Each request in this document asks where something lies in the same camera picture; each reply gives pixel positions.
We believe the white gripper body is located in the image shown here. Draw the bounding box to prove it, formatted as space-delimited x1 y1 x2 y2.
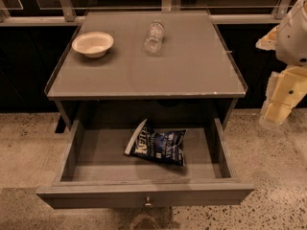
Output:
275 0 307 66

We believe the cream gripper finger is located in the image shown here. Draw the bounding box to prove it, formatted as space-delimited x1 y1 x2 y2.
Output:
255 26 278 51
260 65 307 126

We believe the blue chip bag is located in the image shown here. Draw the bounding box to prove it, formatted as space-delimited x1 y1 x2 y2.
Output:
125 120 187 167

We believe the grey cabinet counter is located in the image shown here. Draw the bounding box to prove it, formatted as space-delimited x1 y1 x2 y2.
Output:
45 11 247 105

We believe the metal drawer knob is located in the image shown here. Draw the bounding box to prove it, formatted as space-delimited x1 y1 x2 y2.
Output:
144 196 153 208

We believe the open grey top drawer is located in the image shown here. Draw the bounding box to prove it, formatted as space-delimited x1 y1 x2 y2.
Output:
36 118 254 209

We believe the clear plastic water bottle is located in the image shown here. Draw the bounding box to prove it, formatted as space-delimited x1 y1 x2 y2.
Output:
144 20 165 55

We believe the white paper bowl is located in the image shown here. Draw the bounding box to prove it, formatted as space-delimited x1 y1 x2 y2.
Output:
72 32 114 58

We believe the metal railing frame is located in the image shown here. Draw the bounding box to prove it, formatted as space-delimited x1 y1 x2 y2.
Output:
0 0 296 27

